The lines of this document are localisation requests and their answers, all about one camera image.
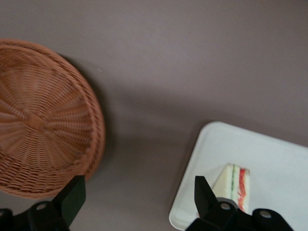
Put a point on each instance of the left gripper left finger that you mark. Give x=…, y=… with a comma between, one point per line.
x=65, y=207

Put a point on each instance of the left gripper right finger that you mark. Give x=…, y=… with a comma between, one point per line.
x=209, y=211

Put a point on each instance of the triangular sandwich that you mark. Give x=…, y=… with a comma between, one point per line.
x=226, y=178

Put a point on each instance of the cream plastic tray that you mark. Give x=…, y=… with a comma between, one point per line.
x=264, y=168

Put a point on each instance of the round brown wicker basket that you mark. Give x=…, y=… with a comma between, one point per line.
x=36, y=120

